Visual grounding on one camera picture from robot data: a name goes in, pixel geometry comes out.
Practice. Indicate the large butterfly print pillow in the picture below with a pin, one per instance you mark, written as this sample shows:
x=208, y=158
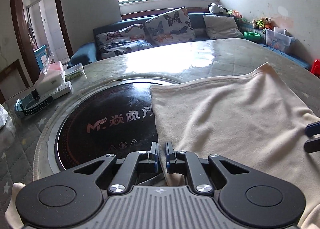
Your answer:
x=170, y=26

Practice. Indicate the orange plush toy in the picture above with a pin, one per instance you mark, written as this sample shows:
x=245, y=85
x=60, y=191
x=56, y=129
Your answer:
x=237, y=14

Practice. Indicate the green yellow plush toy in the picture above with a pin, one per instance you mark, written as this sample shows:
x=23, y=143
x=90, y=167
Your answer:
x=258, y=23

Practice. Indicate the brown plush toy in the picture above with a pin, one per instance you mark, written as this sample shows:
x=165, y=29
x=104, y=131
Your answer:
x=268, y=21

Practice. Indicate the black round induction cooktop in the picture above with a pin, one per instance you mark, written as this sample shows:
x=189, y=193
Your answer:
x=100, y=108

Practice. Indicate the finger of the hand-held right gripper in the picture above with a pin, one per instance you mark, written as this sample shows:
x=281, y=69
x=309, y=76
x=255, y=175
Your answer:
x=313, y=145
x=313, y=128

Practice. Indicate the blue smartwatch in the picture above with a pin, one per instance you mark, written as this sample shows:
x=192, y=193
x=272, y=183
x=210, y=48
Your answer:
x=22, y=107

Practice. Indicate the grey pillow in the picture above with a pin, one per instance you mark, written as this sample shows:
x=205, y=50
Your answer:
x=222, y=27

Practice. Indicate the pink tissue pack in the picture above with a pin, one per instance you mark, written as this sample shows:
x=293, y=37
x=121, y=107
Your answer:
x=53, y=66

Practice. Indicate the dark wooden chair back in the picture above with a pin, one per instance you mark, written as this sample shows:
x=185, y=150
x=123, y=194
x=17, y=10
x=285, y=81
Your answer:
x=15, y=68

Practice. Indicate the red stool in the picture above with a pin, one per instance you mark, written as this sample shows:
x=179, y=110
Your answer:
x=316, y=68

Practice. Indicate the blue sofa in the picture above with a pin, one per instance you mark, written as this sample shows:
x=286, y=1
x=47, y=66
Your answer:
x=85, y=53

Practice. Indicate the green pack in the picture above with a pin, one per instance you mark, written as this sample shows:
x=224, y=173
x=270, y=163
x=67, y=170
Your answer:
x=74, y=71

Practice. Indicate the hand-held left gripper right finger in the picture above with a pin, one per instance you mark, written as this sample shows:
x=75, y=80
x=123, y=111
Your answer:
x=169, y=158

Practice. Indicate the cream fleece garment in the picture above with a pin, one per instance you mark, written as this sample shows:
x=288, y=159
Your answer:
x=225, y=118

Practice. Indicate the clear plastic storage box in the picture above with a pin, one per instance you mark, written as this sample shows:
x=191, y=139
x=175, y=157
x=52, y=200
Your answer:
x=277, y=40

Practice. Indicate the green bowl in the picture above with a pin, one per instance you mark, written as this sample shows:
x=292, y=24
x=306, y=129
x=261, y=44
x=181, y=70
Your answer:
x=252, y=35

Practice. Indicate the panda plush toy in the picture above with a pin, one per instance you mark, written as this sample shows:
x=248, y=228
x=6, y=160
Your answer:
x=217, y=8

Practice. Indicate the blue box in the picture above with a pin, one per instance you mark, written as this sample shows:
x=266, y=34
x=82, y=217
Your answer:
x=41, y=56

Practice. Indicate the brown wooden door frame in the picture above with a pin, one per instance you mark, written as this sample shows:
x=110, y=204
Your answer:
x=17, y=18

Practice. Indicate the white flat box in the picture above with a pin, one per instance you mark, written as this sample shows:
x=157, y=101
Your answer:
x=63, y=90

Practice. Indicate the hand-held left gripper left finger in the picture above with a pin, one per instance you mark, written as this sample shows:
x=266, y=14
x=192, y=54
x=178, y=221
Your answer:
x=154, y=158

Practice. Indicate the plastic wrapped tissue pack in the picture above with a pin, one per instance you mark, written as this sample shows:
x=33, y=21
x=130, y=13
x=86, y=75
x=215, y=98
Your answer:
x=5, y=126

